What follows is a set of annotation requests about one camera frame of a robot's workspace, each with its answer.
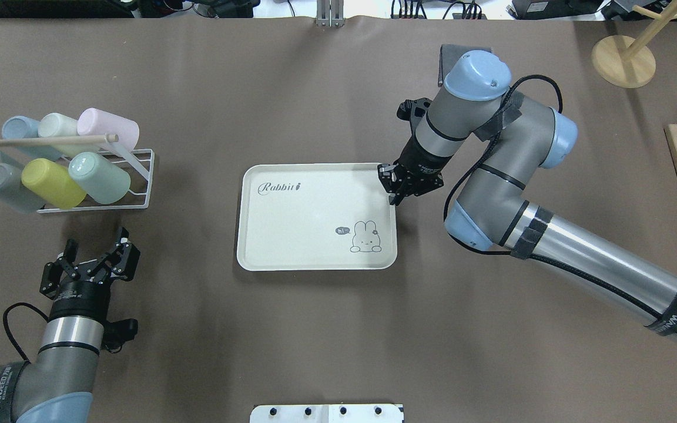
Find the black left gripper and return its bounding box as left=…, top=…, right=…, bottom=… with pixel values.
left=40, top=227, right=142, bottom=322

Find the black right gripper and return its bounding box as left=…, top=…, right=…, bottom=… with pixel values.
left=378, top=136, right=444, bottom=206

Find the cream rabbit tray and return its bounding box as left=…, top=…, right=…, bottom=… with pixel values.
left=236, top=163, right=397, bottom=271

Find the green plastic cup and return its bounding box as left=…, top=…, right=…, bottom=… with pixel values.
left=68, top=152, right=130, bottom=204

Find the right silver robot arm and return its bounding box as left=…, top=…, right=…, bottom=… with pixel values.
left=378, top=50, right=677, bottom=339

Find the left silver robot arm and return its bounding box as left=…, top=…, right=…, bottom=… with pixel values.
left=0, top=227, right=140, bottom=422

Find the yellow plastic cup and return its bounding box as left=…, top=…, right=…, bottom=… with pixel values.
left=21, top=158, right=86, bottom=209

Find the grey plastic cup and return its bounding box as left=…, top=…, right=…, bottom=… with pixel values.
left=0, top=163, right=45, bottom=213

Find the pink plastic cup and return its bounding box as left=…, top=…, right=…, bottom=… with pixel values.
left=77, top=108, right=139, bottom=153

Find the cream white plastic cup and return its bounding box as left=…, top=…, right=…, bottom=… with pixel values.
left=38, top=113, right=101, bottom=158

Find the blue plastic cup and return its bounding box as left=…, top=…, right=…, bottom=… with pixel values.
left=2, top=116, right=62, bottom=161

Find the grey folded cloth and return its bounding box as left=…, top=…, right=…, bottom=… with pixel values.
left=438, top=43, right=492, bottom=88

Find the wooden mug tree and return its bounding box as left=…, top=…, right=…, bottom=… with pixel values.
left=591, top=1, right=677, bottom=89

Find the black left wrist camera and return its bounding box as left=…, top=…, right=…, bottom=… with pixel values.
left=101, top=318, right=139, bottom=354

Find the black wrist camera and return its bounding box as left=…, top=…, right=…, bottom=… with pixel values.
left=101, top=318, right=139, bottom=354
left=397, top=98, right=432, bottom=134

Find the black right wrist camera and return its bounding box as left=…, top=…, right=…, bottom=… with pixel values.
left=397, top=98, right=432, bottom=134

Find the white wire cup rack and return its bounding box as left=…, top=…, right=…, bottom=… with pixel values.
left=0, top=134, right=156, bottom=214

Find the aluminium frame post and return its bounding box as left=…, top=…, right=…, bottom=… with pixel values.
left=315, top=0, right=346, bottom=28

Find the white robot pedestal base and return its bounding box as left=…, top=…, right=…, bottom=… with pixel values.
left=249, top=402, right=405, bottom=422

